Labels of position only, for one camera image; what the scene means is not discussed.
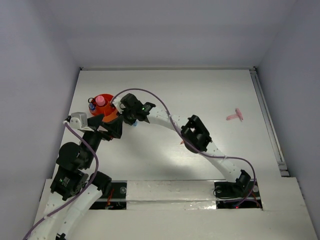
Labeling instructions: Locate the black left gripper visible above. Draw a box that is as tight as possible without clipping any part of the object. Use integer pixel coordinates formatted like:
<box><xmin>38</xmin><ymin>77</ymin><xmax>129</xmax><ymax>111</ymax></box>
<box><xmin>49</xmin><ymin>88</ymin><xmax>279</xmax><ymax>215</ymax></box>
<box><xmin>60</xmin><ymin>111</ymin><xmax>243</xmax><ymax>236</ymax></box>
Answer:
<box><xmin>81</xmin><ymin>112</ymin><xmax>124</xmax><ymax>167</ymax></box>

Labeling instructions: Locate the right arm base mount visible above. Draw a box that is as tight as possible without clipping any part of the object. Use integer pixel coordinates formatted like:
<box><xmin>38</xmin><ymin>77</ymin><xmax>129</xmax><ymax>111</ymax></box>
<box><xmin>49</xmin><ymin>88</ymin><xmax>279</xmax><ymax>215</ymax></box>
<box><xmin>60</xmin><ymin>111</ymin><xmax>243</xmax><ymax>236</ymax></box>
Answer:
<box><xmin>212</xmin><ymin>180</ymin><xmax>263</xmax><ymax>209</ymax></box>

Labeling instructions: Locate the pink highlighter pen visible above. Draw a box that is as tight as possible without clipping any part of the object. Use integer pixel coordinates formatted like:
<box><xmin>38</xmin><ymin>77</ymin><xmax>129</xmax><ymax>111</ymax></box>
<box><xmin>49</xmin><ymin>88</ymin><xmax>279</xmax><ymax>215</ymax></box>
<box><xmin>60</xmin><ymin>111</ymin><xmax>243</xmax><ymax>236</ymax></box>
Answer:
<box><xmin>226</xmin><ymin>108</ymin><xmax>244</xmax><ymax>122</ymax></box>

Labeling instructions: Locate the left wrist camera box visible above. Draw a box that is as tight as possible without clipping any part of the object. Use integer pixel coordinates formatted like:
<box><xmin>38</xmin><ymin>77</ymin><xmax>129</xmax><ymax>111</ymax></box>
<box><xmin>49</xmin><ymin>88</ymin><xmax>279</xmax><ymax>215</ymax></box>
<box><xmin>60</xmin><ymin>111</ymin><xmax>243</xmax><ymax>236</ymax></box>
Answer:
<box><xmin>63</xmin><ymin>112</ymin><xmax>88</xmax><ymax>130</ymax></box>

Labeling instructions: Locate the pink cap crayon bottle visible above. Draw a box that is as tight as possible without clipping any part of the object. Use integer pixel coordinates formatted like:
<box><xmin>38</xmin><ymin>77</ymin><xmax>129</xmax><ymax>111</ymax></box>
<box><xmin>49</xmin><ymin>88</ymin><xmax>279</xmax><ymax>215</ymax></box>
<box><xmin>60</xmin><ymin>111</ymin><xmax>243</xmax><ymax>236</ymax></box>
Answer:
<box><xmin>95</xmin><ymin>95</ymin><xmax>106</xmax><ymax>107</ymax></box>

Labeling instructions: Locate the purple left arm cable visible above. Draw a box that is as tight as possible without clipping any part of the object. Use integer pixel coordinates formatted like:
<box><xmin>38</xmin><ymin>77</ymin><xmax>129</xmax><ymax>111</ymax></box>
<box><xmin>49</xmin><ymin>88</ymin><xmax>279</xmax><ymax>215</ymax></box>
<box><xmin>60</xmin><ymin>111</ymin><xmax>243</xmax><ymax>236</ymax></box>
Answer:
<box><xmin>22</xmin><ymin>121</ymin><xmax>100</xmax><ymax>240</ymax></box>

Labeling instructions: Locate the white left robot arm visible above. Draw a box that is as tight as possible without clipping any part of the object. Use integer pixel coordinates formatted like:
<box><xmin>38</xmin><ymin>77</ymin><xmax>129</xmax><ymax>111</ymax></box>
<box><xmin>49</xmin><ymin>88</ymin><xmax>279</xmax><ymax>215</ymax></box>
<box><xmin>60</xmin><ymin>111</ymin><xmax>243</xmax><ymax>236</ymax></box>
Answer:
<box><xmin>29</xmin><ymin>112</ymin><xmax>127</xmax><ymax>240</ymax></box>

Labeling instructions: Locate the orange round desk organizer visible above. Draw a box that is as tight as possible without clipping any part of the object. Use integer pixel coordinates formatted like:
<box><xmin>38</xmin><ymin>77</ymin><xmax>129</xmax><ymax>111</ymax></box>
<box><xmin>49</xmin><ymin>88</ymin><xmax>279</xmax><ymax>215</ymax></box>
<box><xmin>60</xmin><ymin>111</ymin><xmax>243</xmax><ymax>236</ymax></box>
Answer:
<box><xmin>89</xmin><ymin>93</ymin><xmax>118</xmax><ymax>123</ymax></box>

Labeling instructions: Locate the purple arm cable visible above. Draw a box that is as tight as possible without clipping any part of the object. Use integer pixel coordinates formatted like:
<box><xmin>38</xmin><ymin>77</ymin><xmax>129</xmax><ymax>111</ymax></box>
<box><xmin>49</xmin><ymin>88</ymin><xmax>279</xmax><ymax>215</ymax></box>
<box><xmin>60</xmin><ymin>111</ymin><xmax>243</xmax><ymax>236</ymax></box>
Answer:
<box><xmin>110</xmin><ymin>87</ymin><xmax>257</xmax><ymax>209</ymax></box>
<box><xmin>22</xmin><ymin>121</ymin><xmax>100</xmax><ymax>240</ymax></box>

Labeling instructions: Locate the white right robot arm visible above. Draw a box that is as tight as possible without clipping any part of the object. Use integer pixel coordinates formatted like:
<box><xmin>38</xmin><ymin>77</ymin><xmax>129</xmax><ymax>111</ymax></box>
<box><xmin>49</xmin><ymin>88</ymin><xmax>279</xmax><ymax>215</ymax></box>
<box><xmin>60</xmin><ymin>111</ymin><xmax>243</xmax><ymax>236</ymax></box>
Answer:
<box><xmin>113</xmin><ymin>93</ymin><xmax>251</xmax><ymax>197</ymax></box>

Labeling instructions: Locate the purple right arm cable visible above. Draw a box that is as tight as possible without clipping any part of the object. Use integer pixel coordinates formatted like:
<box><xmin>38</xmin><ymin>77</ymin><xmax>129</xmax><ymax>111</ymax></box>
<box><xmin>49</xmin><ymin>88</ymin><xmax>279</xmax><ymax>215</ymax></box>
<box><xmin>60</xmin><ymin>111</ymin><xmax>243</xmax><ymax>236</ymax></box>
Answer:
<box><xmin>110</xmin><ymin>87</ymin><xmax>257</xmax><ymax>209</ymax></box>

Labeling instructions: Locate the clear glue bottle blue cap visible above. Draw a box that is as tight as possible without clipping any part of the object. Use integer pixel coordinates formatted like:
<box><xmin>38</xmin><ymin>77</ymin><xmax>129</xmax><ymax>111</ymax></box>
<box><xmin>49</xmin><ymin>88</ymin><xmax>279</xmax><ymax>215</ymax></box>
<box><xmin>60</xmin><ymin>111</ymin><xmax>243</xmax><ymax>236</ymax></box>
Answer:
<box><xmin>88</xmin><ymin>103</ymin><xmax>96</xmax><ymax>112</ymax></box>

